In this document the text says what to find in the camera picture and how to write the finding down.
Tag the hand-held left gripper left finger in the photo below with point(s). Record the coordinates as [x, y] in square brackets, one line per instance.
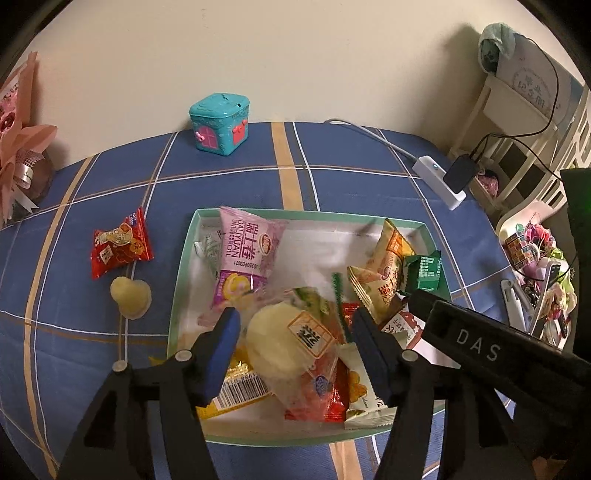
[221, 350]

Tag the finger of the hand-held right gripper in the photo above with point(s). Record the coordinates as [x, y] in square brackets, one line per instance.
[425, 316]

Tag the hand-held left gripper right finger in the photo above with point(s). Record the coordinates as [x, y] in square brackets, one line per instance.
[369, 350]

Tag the red gold-patterned snack packet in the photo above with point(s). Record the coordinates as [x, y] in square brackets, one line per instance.
[339, 394]

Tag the clear packet with yellow cake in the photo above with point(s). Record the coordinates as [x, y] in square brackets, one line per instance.
[277, 341]

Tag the teal shallow tray box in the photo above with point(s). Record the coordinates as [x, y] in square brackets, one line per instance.
[314, 249]

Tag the dark red snack packet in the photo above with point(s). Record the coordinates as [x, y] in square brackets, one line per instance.
[401, 327]

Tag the green snack carton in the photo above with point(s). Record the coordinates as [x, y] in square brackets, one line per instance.
[422, 272]

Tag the yellow barcode snack packet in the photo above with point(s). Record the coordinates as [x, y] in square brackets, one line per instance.
[240, 397]

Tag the white plastic holder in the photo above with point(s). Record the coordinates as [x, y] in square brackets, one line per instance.
[512, 297]

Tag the orange swiss roll packet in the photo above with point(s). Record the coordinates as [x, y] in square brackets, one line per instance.
[390, 247]
[374, 290]

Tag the white chips packet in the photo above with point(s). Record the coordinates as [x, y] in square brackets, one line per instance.
[362, 413]

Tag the dark framed tablet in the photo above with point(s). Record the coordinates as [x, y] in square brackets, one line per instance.
[545, 295]

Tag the green packet with cake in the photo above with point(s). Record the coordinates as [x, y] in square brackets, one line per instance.
[318, 302]

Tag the pile of colourful accessories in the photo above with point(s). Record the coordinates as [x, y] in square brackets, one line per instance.
[558, 295]

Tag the white crumpled wrapper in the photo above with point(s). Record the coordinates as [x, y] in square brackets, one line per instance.
[210, 251]

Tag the pink swiss roll packet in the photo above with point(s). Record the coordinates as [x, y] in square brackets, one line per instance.
[244, 249]

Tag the patterned tape roll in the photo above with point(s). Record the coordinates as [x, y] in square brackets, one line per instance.
[519, 249]

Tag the heart-shaped yellow cake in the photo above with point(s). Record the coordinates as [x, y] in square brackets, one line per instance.
[131, 295]

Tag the blue plaid tablecloth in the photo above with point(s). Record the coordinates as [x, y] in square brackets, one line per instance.
[92, 346]

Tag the red cartoon snack packet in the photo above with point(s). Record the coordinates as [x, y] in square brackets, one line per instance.
[120, 244]

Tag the black power adapter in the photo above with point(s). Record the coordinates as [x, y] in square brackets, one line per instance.
[461, 173]

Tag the pink cloth item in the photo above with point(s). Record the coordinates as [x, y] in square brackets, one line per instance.
[488, 181]

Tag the white power strip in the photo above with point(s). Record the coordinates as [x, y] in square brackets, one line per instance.
[427, 166]

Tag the teal toy house box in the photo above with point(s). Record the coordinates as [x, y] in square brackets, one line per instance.
[217, 124]

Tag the white wooden rack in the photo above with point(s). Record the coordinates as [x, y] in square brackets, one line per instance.
[508, 92]

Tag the white printed album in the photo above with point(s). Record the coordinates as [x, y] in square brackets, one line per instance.
[531, 78]

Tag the pale green cloth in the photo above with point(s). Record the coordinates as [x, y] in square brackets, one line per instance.
[496, 44]

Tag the pink flower bouquet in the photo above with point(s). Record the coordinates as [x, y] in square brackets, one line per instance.
[18, 138]

